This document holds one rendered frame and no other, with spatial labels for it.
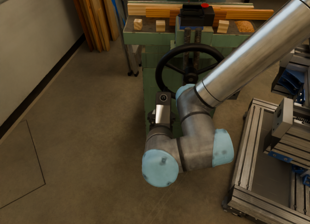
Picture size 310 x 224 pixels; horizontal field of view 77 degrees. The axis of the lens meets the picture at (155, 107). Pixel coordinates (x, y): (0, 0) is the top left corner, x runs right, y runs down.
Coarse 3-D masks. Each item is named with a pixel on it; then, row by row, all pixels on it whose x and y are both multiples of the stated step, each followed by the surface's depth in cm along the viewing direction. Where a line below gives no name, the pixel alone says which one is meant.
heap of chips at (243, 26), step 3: (240, 21) 89; (243, 21) 89; (246, 21) 89; (237, 24) 89; (240, 24) 88; (243, 24) 87; (246, 24) 87; (249, 24) 87; (237, 27) 89; (240, 27) 87; (243, 27) 86; (246, 27) 86; (249, 27) 86; (252, 27) 86; (240, 30) 86; (243, 30) 86; (246, 30) 86; (249, 30) 86; (252, 30) 86
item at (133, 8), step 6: (132, 6) 94; (138, 6) 94; (144, 6) 94; (150, 6) 94; (156, 6) 94; (162, 6) 94; (168, 6) 93; (174, 6) 93; (216, 6) 92; (222, 6) 92; (228, 6) 92; (234, 6) 92; (240, 6) 92; (246, 6) 92; (252, 6) 92; (132, 12) 96; (138, 12) 96; (144, 12) 96
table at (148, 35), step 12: (132, 24) 90; (144, 24) 90; (168, 24) 90; (252, 24) 90; (132, 36) 87; (144, 36) 87; (156, 36) 86; (168, 36) 86; (216, 36) 85; (228, 36) 85; (240, 36) 84
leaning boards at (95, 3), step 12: (84, 0) 197; (96, 0) 205; (108, 0) 223; (84, 12) 208; (96, 12) 208; (108, 12) 228; (84, 24) 216; (96, 24) 218; (108, 24) 255; (96, 36) 222; (108, 36) 250; (96, 48) 241; (108, 48) 237
